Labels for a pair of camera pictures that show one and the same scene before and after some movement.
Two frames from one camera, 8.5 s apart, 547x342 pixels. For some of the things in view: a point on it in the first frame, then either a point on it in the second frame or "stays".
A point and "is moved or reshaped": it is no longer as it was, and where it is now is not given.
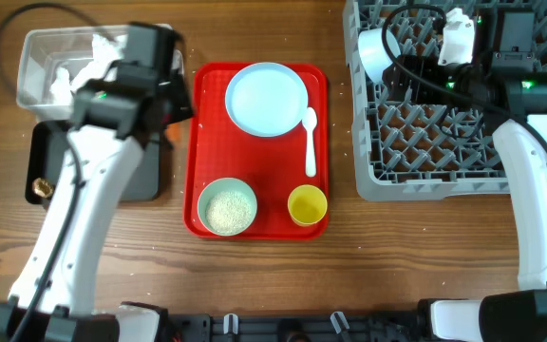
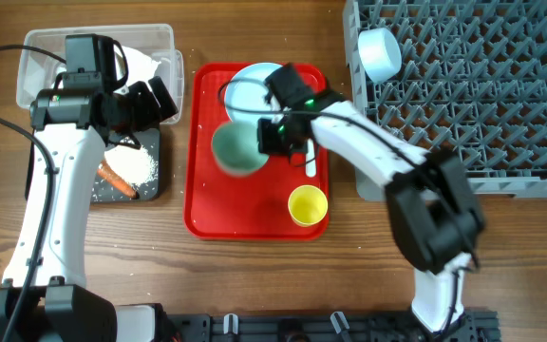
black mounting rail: (200, 327) stays
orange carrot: (173, 131) is moved or reshaped
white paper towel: (104, 53) is moved or reshaped
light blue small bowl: (373, 53) stays
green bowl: (227, 206) -> (235, 148)
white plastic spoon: (310, 122) stays
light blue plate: (266, 100) stays
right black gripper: (392, 76) -> (270, 136)
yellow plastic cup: (307, 204) stays
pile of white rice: (228, 212) -> (136, 164)
